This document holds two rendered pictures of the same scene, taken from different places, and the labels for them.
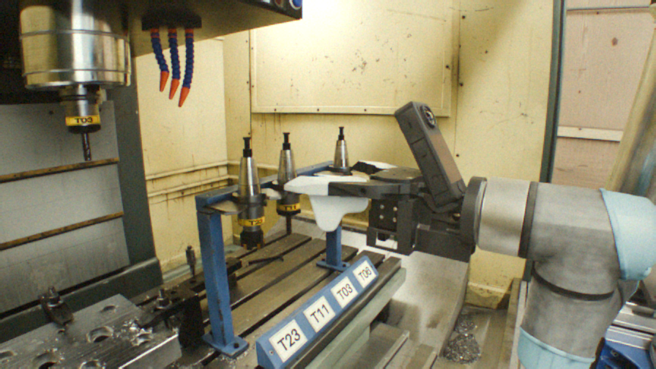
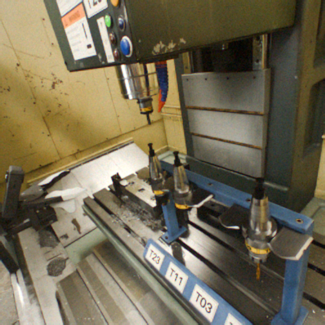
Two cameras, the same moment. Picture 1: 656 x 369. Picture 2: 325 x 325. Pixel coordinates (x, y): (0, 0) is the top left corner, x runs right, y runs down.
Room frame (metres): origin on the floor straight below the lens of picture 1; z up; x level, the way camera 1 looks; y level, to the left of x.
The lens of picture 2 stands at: (0.85, -0.40, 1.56)
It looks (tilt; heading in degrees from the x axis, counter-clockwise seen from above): 26 degrees down; 113
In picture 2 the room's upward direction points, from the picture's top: 11 degrees counter-clockwise
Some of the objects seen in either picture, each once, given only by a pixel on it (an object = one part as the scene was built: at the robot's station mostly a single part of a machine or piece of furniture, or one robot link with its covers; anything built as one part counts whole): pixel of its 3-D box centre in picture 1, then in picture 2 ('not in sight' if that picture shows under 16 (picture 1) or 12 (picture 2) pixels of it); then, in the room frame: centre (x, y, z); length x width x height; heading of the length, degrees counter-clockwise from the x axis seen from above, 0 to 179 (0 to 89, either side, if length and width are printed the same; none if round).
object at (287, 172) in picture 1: (287, 165); (179, 175); (0.69, 0.08, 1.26); 0.04 x 0.04 x 0.07
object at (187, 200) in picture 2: not in sight; (196, 198); (0.73, 0.05, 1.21); 0.07 x 0.05 x 0.01; 57
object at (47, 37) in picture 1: (77, 49); (139, 77); (0.49, 0.39, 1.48); 0.16 x 0.16 x 0.12
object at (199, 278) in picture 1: (203, 287); (220, 214); (0.75, 0.32, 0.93); 0.26 x 0.05 x 0.06; 152
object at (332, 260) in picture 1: (334, 220); (294, 281); (0.95, -0.02, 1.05); 0.10 x 0.05 x 0.30; 57
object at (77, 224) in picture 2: not in sight; (111, 186); (-0.07, 0.75, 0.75); 0.89 x 0.67 x 0.26; 57
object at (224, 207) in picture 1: (227, 207); (147, 173); (0.55, 0.17, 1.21); 0.07 x 0.05 x 0.01; 57
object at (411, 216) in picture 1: (425, 209); (25, 211); (0.35, -0.11, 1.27); 0.12 x 0.08 x 0.09; 55
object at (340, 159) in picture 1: (341, 153); (259, 209); (0.87, -0.03, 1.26); 0.04 x 0.04 x 0.07
